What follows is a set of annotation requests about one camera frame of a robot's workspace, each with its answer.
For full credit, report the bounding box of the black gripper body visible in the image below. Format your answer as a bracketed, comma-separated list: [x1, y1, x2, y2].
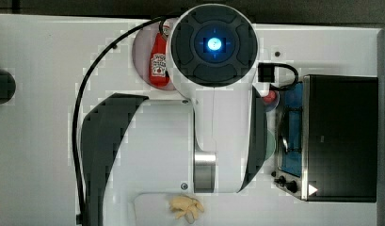
[258, 63, 275, 83]

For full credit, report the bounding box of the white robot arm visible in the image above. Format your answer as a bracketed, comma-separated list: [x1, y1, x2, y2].
[80, 4, 270, 226]

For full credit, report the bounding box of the red toy fruit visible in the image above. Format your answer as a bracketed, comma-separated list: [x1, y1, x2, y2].
[263, 90, 277, 105]

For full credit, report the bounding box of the blue bowl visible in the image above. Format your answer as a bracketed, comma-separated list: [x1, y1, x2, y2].
[263, 90, 279, 112]

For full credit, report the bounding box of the green mug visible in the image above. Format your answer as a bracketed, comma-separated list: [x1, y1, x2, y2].
[265, 130, 276, 159]

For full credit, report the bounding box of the black toaster oven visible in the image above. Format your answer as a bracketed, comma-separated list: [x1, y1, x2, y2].
[272, 74, 378, 202]

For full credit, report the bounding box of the red ketchup bottle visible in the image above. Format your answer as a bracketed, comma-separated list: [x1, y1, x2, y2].
[149, 24, 169, 88]

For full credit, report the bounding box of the grey round plate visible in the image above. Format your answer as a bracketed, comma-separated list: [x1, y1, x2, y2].
[132, 21, 175, 91]

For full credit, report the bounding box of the peeled banana toy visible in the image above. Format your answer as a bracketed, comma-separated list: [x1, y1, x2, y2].
[168, 196, 204, 224]

